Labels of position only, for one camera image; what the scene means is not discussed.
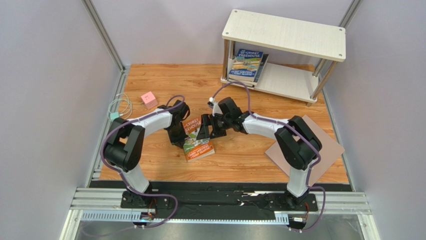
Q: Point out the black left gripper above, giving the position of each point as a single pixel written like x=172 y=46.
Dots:
x=179 y=141

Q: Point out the brown paper file folder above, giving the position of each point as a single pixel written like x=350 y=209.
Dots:
x=331 y=150

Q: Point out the aluminium rail frame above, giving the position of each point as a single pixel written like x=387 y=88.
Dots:
x=94 y=212

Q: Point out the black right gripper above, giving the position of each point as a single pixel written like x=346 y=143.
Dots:
x=213 y=126

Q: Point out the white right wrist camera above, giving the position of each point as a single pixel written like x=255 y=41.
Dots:
x=214 y=105

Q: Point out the blue 91-storey treehouse book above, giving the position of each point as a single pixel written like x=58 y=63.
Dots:
x=245 y=65

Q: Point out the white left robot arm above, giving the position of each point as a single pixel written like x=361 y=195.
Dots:
x=121 y=149

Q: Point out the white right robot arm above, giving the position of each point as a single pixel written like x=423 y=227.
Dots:
x=297 y=142

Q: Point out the white two-tier shelf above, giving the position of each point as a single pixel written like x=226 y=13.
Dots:
x=326 y=42

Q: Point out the teal charger with cable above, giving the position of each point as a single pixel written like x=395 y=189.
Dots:
x=126 y=113

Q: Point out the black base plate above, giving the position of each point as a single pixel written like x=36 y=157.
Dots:
x=211 y=200

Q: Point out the orange treehouse book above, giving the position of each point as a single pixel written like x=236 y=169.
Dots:
x=196 y=149

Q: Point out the pink cube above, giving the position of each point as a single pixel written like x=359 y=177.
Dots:
x=149 y=100

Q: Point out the Nineteen Eighty-Four book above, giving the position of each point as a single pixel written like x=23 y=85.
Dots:
x=252 y=84

